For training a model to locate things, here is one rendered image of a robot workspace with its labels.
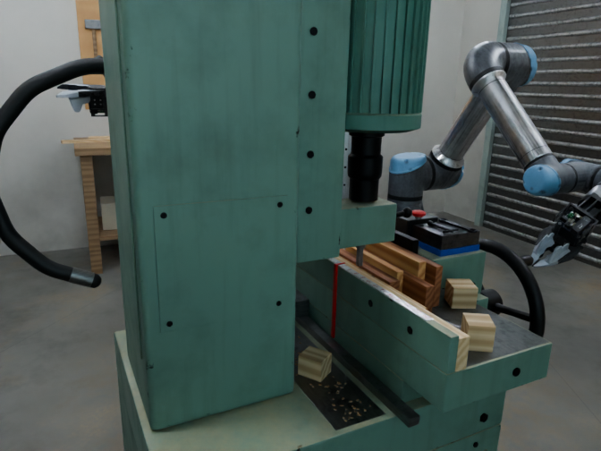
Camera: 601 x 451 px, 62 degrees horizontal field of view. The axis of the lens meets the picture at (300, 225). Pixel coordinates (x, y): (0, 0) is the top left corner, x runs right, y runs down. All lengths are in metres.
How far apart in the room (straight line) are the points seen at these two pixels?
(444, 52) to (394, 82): 4.45
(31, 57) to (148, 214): 3.46
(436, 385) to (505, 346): 0.13
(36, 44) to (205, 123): 3.46
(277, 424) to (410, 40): 0.59
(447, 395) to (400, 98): 0.43
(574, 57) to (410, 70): 3.64
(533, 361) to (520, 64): 0.94
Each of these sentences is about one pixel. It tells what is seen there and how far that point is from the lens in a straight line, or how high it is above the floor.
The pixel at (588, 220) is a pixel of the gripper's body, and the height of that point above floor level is 0.99.
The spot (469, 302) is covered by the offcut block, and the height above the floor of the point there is 0.91.
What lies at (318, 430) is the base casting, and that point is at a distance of 0.76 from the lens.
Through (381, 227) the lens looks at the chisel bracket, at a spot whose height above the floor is 1.03.
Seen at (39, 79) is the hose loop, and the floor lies 1.26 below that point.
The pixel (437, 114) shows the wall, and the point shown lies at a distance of 5.22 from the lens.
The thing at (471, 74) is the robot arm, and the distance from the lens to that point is 1.46.
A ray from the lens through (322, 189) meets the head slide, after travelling 0.75.
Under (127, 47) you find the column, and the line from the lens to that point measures 0.61.
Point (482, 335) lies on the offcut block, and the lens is 0.78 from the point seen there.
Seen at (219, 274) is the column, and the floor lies 1.02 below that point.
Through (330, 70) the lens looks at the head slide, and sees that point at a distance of 0.74.
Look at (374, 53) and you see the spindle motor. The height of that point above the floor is 1.31.
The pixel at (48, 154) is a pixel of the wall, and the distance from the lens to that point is 4.09.
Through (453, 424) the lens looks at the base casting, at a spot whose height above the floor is 0.75.
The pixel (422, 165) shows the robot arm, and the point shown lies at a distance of 1.67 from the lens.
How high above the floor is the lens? 1.27
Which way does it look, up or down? 16 degrees down
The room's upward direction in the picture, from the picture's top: 1 degrees clockwise
